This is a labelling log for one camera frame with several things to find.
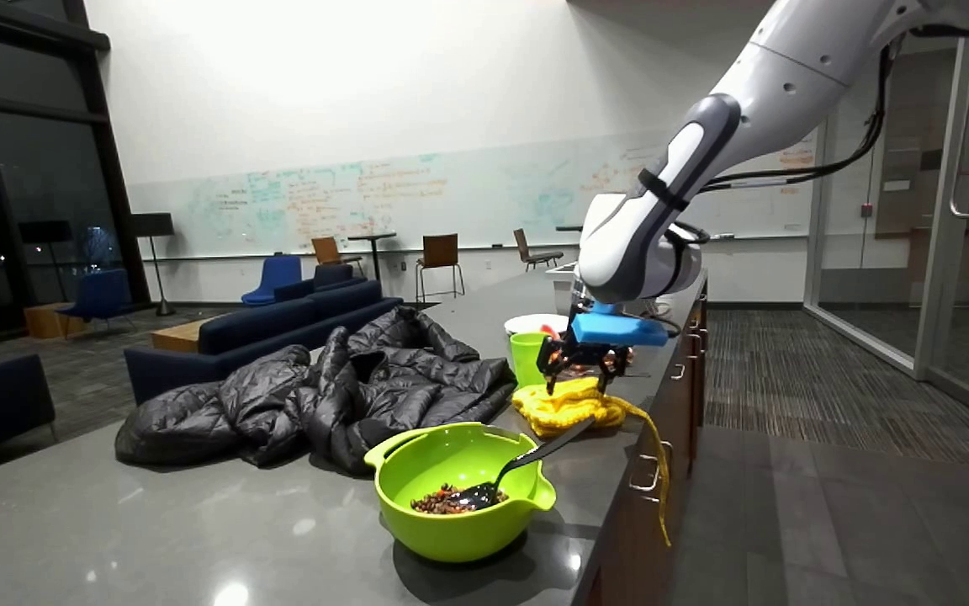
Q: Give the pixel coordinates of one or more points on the black puffer jacket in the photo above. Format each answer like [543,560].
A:
[317,393]

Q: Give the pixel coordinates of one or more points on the blue armchair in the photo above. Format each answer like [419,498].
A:
[272,281]

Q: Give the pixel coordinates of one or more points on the green plastic bowl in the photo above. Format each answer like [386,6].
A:
[451,541]

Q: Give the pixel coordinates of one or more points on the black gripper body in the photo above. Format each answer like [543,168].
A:
[585,351]

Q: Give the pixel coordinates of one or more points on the dark food in bowl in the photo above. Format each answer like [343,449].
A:
[437,502]

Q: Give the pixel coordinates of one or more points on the yellow knitted cloth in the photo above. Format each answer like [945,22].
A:
[563,412]

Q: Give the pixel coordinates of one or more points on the long dark blue sofa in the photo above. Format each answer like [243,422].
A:
[270,325]

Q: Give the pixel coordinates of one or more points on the wooden counter cabinet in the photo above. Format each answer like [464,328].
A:
[639,549]

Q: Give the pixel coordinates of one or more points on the blue chair by window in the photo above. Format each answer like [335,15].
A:
[101,296]

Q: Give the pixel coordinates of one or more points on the glass door with metal frame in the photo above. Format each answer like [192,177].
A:
[940,223]

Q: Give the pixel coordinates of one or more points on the green cup with white lid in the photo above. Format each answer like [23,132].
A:
[527,356]

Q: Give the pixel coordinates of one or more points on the wall whiteboard with writing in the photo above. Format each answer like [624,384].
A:
[419,198]

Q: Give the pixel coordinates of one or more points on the black spoon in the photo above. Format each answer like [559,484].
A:
[539,453]

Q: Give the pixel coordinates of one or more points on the tall round bar table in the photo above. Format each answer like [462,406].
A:
[371,238]

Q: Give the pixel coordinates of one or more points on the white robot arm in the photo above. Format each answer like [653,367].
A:
[776,80]

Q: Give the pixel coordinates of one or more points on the low wooden coffee table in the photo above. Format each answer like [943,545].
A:
[183,334]

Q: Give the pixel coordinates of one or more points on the brown wooden chair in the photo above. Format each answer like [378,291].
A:
[326,250]
[530,250]
[437,253]

